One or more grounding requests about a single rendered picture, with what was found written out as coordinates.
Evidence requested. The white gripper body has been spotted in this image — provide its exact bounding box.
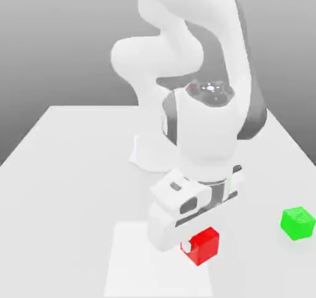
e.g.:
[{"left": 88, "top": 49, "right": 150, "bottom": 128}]
[{"left": 148, "top": 191, "right": 239, "bottom": 252}]

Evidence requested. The small red cube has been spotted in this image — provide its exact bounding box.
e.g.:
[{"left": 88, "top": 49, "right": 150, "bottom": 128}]
[{"left": 180, "top": 226, "right": 220, "bottom": 267}]

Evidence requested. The small green cube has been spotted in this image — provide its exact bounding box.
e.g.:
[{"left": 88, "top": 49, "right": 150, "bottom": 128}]
[{"left": 280, "top": 205, "right": 316, "bottom": 241}]

